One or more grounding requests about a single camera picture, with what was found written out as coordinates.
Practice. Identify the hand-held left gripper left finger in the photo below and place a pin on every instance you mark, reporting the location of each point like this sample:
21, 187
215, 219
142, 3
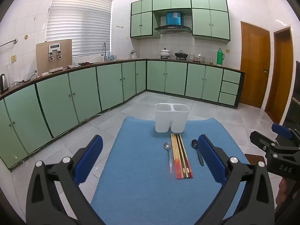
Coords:
90, 155

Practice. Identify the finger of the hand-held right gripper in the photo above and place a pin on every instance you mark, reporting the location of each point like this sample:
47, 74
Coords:
281, 130
260, 140

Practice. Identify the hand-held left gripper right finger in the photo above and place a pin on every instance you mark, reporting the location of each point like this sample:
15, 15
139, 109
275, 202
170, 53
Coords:
211, 159

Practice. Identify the black plastic spoon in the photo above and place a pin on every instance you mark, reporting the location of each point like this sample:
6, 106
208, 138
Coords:
194, 143

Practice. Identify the tan wooden chopstick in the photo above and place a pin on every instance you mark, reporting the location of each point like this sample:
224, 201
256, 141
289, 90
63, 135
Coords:
180, 155

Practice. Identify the silver metal spoon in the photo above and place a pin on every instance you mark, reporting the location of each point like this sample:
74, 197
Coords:
167, 146

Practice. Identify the white plastic utensil holder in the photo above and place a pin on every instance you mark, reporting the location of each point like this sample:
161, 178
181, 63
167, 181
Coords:
172, 119

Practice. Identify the person's right hand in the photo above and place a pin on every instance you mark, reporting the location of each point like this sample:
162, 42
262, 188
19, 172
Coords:
283, 191

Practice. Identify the plain wooden door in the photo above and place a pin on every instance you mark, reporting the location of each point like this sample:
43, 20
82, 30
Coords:
280, 75

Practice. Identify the blue felt mat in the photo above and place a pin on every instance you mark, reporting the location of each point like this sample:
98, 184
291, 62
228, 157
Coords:
140, 180

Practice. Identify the long green base cabinets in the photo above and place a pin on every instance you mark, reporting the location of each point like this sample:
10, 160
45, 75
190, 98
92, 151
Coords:
54, 98

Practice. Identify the green drawer unit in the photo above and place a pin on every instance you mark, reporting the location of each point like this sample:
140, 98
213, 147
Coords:
230, 77

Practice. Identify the wooden door with knob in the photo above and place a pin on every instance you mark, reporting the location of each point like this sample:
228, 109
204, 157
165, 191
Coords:
254, 63

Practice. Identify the short green base cabinets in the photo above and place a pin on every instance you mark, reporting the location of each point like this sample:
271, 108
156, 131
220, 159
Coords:
175, 77

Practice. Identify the dark cloth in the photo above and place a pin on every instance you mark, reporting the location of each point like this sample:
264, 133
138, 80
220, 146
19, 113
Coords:
84, 63

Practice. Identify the green thermos flask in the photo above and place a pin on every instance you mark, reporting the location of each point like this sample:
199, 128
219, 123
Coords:
219, 57

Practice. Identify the glass jar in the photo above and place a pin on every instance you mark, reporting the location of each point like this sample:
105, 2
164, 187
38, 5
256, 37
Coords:
211, 61
202, 58
192, 57

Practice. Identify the sink side bottles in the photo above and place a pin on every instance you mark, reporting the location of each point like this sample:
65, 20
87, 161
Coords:
111, 57

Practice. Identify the black wok with lid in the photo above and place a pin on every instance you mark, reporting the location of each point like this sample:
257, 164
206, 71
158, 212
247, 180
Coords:
181, 55

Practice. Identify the brown board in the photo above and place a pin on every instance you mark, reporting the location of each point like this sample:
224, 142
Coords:
42, 58

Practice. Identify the white clip device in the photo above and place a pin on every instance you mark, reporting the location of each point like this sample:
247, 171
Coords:
55, 51

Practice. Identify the chrome sink faucet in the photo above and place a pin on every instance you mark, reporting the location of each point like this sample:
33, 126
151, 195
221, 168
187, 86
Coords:
104, 45

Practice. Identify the clear plastic pitcher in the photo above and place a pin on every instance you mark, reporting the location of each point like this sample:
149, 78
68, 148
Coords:
10, 75

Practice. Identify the steel electric kettle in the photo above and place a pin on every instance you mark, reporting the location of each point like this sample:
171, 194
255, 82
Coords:
2, 83

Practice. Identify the white cooking pot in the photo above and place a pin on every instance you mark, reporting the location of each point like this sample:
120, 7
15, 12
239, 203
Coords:
165, 53

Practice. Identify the white window blind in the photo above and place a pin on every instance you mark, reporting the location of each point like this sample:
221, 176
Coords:
79, 23

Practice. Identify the range hood with blue chimney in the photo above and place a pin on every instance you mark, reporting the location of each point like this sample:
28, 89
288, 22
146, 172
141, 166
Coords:
174, 18

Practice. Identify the yellow wall sign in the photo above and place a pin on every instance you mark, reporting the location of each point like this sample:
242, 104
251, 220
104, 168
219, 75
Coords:
14, 58

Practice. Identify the metal wall grab rail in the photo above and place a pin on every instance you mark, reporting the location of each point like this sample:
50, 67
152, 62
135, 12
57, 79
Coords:
9, 43

